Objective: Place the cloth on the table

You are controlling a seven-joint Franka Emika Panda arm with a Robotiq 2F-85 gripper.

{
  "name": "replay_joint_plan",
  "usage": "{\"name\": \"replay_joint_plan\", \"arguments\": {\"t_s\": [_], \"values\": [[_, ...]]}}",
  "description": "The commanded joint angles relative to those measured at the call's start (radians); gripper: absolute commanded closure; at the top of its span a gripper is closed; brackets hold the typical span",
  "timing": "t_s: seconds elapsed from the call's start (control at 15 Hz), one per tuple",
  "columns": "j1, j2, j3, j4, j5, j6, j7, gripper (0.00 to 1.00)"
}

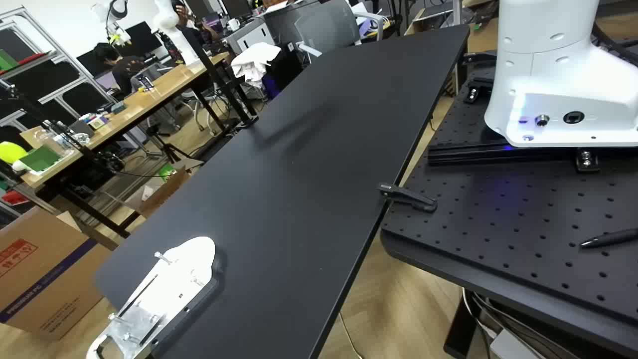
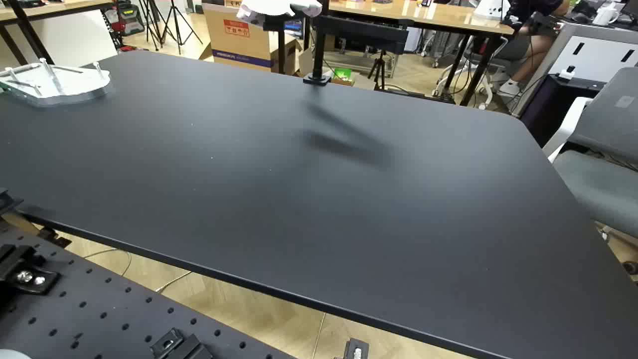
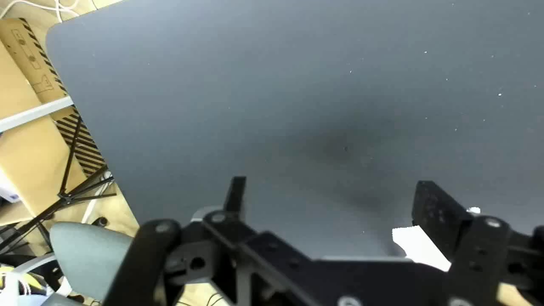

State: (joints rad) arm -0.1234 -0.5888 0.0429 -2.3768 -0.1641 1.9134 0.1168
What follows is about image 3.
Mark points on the tan cardboard box, black stripes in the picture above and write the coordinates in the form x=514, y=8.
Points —
x=40, y=85

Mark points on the grey rounded chair seat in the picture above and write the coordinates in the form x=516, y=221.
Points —
x=91, y=255

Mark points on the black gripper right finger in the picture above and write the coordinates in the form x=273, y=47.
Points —
x=439, y=212

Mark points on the black tripod stand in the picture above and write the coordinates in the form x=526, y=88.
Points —
x=65, y=197

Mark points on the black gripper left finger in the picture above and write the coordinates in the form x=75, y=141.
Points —
x=223, y=222

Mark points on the white metal bar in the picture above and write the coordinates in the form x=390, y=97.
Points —
x=35, y=112

